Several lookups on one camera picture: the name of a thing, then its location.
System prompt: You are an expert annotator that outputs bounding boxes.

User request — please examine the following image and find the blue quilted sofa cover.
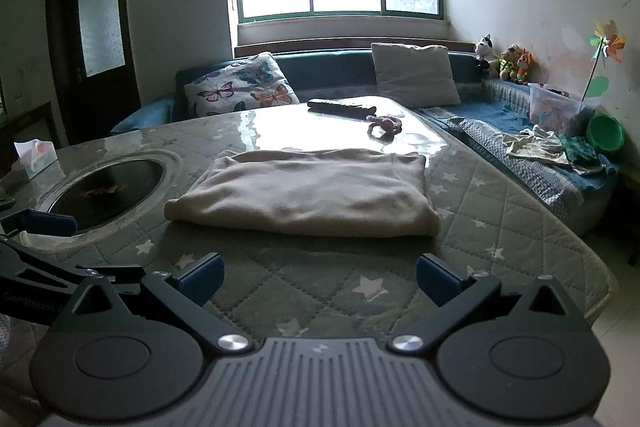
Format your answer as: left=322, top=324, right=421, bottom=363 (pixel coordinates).
left=417, top=77, right=621, bottom=220

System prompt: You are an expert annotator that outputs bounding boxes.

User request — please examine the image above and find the orange plush toy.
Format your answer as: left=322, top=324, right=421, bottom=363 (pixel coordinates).
left=515, top=49, right=534, bottom=84

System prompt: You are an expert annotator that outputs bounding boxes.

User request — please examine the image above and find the colourful pinwheel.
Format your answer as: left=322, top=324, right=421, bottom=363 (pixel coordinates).
left=580, top=19, right=627, bottom=102

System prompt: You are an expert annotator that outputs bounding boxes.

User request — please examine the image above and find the pale crumpled cloth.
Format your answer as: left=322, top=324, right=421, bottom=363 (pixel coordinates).
left=502, top=124, right=571, bottom=166

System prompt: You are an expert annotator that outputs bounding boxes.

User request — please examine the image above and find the tissue box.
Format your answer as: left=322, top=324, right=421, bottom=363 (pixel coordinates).
left=14, top=139, right=58, bottom=180

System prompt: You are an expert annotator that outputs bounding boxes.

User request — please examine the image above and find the black and white plush toy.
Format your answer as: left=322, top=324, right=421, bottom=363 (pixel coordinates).
left=474, top=34, right=496, bottom=75

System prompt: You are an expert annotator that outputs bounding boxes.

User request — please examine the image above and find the black remote control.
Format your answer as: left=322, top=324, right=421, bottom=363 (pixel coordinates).
left=307, top=98, right=377, bottom=119

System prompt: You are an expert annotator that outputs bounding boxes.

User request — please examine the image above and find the dark wooden door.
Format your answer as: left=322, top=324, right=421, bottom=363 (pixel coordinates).
left=45, top=0, right=142, bottom=145

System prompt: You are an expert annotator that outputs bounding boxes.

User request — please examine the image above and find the clear plastic toy box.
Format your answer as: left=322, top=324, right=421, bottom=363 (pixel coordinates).
left=528, top=83, right=591, bottom=135

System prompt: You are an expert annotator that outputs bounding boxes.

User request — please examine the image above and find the blue armrest cloth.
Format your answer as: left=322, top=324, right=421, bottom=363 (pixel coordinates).
left=110, top=99, right=176, bottom=138

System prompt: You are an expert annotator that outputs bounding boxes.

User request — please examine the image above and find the butterfly print pillow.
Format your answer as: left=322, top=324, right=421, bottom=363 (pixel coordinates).
left=183, top=52, right=301, bottom=118

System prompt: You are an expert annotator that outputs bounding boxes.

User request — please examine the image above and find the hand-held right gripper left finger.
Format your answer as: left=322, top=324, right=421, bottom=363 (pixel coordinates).
left=50, top=252, right=253, bottom=355

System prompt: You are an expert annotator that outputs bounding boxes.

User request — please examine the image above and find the plain white pillow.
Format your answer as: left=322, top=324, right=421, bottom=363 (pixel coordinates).
left=371, top=42, right=462, bottom=108

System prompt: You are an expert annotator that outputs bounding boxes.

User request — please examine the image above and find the green patterned cloth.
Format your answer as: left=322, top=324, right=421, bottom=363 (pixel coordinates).
left=557, top=134, right=608, bottom=174

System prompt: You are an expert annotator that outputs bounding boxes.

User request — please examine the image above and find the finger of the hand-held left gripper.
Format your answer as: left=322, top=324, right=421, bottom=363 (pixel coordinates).
left=0, top=208, right=77, bottom=238
left=0, top=239, right=146, bottom=295

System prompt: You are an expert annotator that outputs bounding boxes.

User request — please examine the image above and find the pink hair tie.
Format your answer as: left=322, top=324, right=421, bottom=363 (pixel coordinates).
left=367, top=114, right=403, bottom=140

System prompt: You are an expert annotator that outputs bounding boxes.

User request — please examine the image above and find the green plastic bowl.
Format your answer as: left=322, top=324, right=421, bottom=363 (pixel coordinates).
left=586, top=113, right=625, bottom=152

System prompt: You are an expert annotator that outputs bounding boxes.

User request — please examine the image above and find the teal sofa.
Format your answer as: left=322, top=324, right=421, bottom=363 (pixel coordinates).
left=110, top=42, right=621, bottom=223

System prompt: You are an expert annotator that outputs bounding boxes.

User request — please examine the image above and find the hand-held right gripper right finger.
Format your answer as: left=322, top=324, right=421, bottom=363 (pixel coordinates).
left=391, top=252, right=586, bottom=354

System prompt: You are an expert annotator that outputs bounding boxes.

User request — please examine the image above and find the cream shirt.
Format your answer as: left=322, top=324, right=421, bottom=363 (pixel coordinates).
left=164, top=148, right=441, bottom=238

